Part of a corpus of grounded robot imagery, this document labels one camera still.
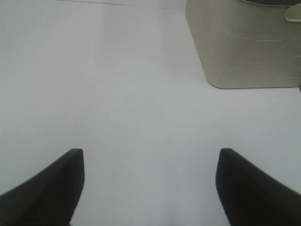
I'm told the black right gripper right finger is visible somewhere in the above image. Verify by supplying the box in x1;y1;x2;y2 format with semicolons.
215;148;301;226

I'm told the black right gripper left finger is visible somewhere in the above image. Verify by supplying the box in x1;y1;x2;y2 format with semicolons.
0;149;85;226

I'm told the beige storage box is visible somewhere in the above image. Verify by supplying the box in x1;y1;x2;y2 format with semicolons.
185;0;301;89

